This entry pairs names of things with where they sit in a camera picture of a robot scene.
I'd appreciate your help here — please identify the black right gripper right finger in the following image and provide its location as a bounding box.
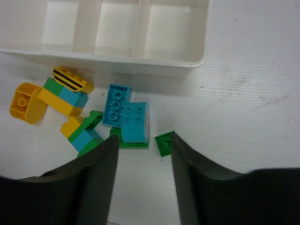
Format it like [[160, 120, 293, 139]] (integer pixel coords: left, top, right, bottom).
[[171, 134, 300, 225]]

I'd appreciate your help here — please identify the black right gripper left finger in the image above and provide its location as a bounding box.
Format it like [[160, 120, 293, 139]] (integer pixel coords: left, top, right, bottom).
[[0, 135, 119, 225]]

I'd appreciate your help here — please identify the green lego plate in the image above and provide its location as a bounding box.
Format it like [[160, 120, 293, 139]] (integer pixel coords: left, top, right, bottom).
[[109, 127, 149, 149]]

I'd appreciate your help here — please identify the blue curved lego brick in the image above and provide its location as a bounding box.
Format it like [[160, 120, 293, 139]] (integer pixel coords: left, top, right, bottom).
[[121, 102, 150, 143]]

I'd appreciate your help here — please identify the blue long lego brick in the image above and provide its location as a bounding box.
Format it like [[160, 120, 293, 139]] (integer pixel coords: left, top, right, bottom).
[[102, 84, 132, 128]]

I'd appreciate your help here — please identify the yellow rounded lego brick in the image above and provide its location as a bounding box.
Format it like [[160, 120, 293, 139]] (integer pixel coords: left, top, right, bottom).
[[10, 82, 47, 124]]

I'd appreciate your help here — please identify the green number two lego brick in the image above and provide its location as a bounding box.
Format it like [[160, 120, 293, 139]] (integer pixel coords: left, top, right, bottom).
[[43, 77, 90, 111]]

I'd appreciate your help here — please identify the yellow black striped lego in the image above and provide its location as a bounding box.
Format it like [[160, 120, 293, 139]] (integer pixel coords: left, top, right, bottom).
[[52, 67, 94, 94]]

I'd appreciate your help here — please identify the long yellow lego brick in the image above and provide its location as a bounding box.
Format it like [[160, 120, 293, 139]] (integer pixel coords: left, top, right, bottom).
[[38, 88, 83, 117]]

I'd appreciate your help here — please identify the green blue yellow lego stack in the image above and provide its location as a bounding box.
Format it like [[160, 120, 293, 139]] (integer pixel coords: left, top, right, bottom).
[[60, 110, 104, 158]]

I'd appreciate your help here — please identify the small green lego cube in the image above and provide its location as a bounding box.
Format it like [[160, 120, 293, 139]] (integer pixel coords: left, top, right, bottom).
[[155, 131, 175, 157]]

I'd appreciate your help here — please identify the white three-compartment tray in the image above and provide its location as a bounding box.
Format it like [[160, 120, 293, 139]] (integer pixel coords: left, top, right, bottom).
[[0, 0, 212, 78]]

